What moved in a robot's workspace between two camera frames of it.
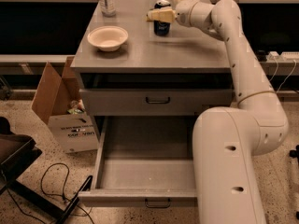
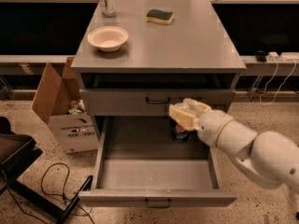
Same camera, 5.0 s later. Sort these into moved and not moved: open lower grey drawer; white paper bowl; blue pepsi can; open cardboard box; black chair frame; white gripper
Moved: blue pepsi can; white gripper
Not moved: black chair frame; open lower grey drawer; white paper bowl; open cardboard box
